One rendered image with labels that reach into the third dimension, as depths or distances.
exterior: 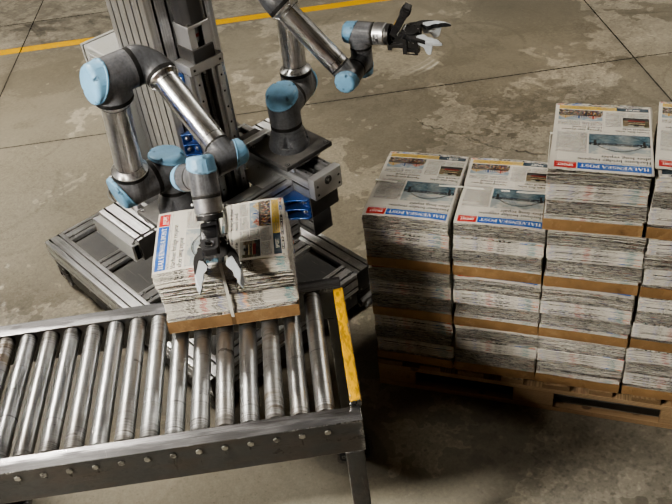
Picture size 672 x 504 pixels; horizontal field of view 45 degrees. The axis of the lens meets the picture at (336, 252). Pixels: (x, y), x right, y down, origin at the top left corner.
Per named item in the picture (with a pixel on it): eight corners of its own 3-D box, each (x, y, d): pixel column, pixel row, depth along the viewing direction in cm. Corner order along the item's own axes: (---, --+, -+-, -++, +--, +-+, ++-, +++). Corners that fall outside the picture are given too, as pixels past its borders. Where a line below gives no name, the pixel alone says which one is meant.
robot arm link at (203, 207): (219, 196, 208) (187, 201, 208) (222, 214, 209) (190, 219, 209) (222, 194, 215) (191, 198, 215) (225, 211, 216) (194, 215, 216)
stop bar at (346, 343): (344, 291, 239) (343, 286, 238) (363, 405, 205) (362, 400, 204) (333, 292, 239) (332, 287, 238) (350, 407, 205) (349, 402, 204)
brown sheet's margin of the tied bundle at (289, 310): (295, 255, 254) (293, 244, 252) (301, 315, 231) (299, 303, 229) (244, 262, 254) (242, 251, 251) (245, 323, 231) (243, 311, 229)
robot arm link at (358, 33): (349, 38, 284) (346, 15, 278) (379, 40, 280) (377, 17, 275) (341, 49, 278) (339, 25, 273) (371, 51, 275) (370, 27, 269)
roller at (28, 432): (62, 338, 243) (57, 326, 240) (34, 469, 207) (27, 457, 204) (46, 340, 243) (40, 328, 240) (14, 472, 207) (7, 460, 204)
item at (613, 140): (556, 105, 257) (556, 102, 256) (652, 109, 249) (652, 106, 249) (547, 170, 230) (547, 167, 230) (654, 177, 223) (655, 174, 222)
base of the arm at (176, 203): (150, 209, 278) (143, 186, 271) (186, 189, 285) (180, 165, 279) (175, 226, 269) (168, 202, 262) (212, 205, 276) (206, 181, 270)
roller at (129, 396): (149, 325, 243) (144, 313, 240) (135, 454, 207) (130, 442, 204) (132, 328, 243) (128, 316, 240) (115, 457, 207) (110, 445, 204)
